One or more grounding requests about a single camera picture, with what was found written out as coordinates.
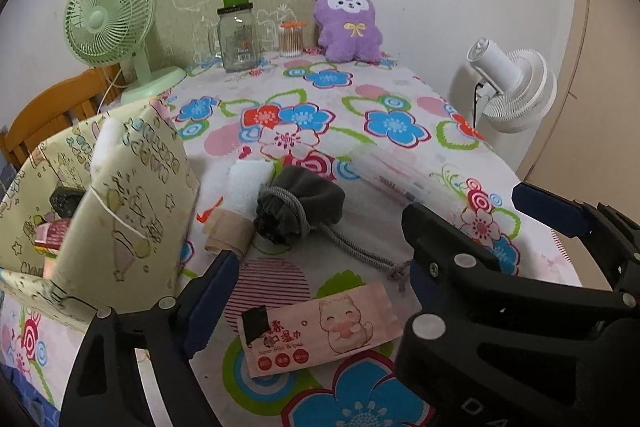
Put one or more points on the yellow cartoon fabric storage box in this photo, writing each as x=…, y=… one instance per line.
x=123, y=246

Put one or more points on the white standing fan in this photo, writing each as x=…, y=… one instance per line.
x=516, y=90

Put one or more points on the pink tissue pack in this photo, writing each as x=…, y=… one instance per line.
x=317, y=331

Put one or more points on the cotton swab jar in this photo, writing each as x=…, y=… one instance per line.
x=291, y=39

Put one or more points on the white beige rolled cloth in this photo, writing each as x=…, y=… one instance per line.
x=230, y=226

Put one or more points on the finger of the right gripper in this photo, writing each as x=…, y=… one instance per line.
x=610, y=237

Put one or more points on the grey drawstring pouch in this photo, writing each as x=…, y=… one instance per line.
x=299, y=202

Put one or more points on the black plastic bag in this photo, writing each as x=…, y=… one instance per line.
x=65, y=200

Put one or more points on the green desk fan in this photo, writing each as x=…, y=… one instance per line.
x=103, y=33

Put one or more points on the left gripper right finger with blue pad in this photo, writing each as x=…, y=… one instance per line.
x=425, y=289

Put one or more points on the glass mug jar green lid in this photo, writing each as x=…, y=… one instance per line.
x=237, y=39

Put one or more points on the purple plush bunny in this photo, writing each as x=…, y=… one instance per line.
x=348, y=30

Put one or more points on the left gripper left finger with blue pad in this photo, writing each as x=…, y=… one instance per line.
x=105, y=387

